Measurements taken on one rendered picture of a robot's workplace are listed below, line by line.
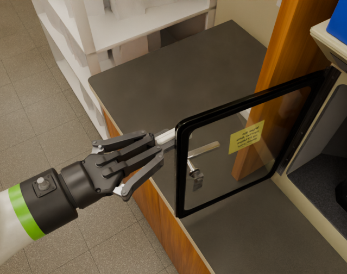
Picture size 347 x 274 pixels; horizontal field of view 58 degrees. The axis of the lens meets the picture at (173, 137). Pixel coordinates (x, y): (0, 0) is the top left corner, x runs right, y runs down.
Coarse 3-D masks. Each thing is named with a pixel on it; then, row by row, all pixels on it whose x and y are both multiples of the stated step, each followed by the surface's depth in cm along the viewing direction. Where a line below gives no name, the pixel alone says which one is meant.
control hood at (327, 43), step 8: (320, 24) 45; (312, 32) 45; (320, 32) 44; (320, 40) 44; (328, 40) 43; (336, 40) 43; (320, 48) 50; (328, 48) 45; (336, 48) 43; (344, 48) 42; (328, 56) 51; (336, 56) 46; (344, 56) 42; (336, 64) 53
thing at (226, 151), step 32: (256, 96) 53; (288, 96) 58; (224, 128) 57; (256, 128) 62; (288, 128) 69; (192, 160) 61; (224, 160) 67; (256, 160) 75; (192, 192) 73; (224, 192) 82
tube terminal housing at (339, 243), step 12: (336, 84) 59; (300, 144) 76; (276, 180) 92; (288, 180) 87; (288, 192) 89; (300, 192) 84; (300, 204) 87; (312, 204) 82; (312, 216) 84; (324, 228) 82; (336, 240) 80
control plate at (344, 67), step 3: (333, 57) 47; (336, 57) 46; (336, 60) 48; (339, 60) 46; (339, 63) 48; (342, 63) 46; (339, 66) 51; (342, 66) 49; (345, 66) 47; (342, 69) 52; (345, 69) 49; (345, 72) 52
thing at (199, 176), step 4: (196, 172) 65; (192, 176) 66; (196, 176) 65; (200, 176) 64; (196, 180) 65; (200, 180) 65; (196, 184) 66; (200, 184) 67; (196, 188) 68; (200, 188) 69
